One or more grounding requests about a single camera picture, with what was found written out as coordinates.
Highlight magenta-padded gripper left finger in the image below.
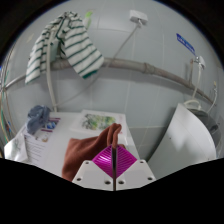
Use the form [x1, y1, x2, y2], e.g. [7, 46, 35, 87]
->
[72, 144, 115, 191]

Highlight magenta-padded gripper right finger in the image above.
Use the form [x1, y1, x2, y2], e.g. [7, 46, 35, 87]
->
[115, 144, 157, 191]

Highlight brown towel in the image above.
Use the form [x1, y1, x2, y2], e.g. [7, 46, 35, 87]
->
[61, 122, 128, 183]

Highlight white washing machine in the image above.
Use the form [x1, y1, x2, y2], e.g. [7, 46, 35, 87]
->
[146, 102, 221, 180]

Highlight colourful brochure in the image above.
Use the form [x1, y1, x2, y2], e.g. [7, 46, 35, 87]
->
[34, 116, 62, 143]

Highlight crumpled blue cloth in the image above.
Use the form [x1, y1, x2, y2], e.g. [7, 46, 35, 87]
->
[26, 104, 52, 136]

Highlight white upright pipe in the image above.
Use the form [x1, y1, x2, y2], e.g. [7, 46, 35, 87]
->
[45, 30, 59, 113]

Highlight green striped white shirt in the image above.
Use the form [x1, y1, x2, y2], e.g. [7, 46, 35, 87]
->
[24, 11, 105, 85]

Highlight grey wall pipe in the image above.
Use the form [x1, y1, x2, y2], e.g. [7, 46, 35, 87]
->
[1, 56, 215, 105]

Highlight metal wall faucet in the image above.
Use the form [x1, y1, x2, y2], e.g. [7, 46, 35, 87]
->
[189, 55, 207, 102]

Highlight thin grey cable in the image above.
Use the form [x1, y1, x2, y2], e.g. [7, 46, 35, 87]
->
[54, 22, 141, 108]

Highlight blue wall sign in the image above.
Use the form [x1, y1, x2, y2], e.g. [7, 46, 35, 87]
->
[175, 32, 197, 56]

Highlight white wall socket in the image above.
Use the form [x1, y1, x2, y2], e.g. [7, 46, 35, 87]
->
[128, 9, 150, 26]

